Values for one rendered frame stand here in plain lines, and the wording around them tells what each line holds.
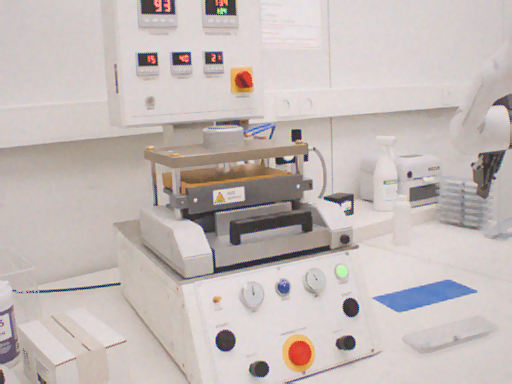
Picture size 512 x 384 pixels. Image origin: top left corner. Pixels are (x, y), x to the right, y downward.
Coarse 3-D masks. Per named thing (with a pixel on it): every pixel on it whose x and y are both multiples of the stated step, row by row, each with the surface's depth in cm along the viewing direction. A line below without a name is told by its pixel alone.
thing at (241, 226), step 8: (304, 208) 94; (256, 216) 90; (264, 216) 90; (272, 216) 91; (280, 216) 91; (288, 216) 92; (296, 216) 93; (304, 216) 93; (232, 224) 88; (240, 224) 88; (248, 224) 89; (256, 224) 89; (264, 224) 90; (272, 224) 91; (280, 224) 91; (288, 224) 92; (296, 224) 93; (304, 224) 95; (232, 232) 88; (240, 232) 88; (248, 232) 89; (232, 240) 89
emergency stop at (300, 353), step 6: (294, 342) 88; (300, 342) 88; (294, 348) 88; (300, 348) 88; (306, 348) 88; (288, 354) 88; (294, 354) 87; (300, 354) 88; (306, 354) 88; (294, 360) 87; (300, 360) 87; (306, 360) 88
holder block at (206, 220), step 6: (168, 204) 111; (258, 204) 109; (264, 204) 110; (186, 210) 104; (222, 210) 106; (228, 210) 106; (186, 216) 100; (192, 216) 99; (198, 216) 99; (204, 216) 99; (210, 216) 98; (198, 222) 97; (204, 222) 98; (210, 222) 98; (204, 228) 98; (210, 228) 98
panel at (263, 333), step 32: (320, 256) 96; (224, 288) 87; (352, 288) 96; (224, 320) 86; (256, 320) 88; (288, 320) 90; (320, 320) 92; (352, 320) 94; (224, 352) 84; (256, 352) 86; (320, 352) 90; (352, 352) 93
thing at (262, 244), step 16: (256, 208) 97; (272, 208) 98; (288, 208) 100; (224, 224) 95; (208, 240) 92; (224, 240) 92; (240, 240) 91; (256, 240) 91; (272, 240) 91; (288, 240) 93; (304, 240) 94; (320, 240) 96; (224, 256) 88; (240, 256) 89; (256, 256) 90
